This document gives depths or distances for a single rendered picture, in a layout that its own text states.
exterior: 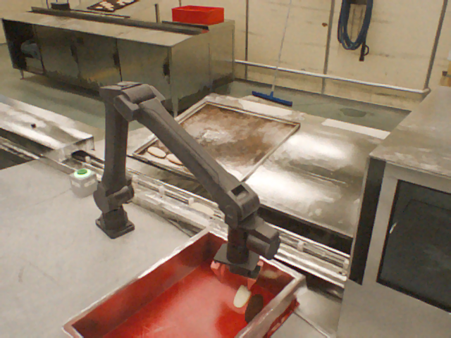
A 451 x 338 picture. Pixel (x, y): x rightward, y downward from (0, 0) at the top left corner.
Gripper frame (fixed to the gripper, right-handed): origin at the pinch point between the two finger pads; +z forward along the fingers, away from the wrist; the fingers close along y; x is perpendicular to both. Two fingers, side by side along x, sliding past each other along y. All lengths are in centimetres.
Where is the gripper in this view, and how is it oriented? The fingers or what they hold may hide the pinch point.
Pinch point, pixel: (235, 282)
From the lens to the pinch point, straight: 112.0
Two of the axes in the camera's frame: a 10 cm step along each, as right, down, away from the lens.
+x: 3.5, -4.7, 8.1
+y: 9.4, 2.1, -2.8
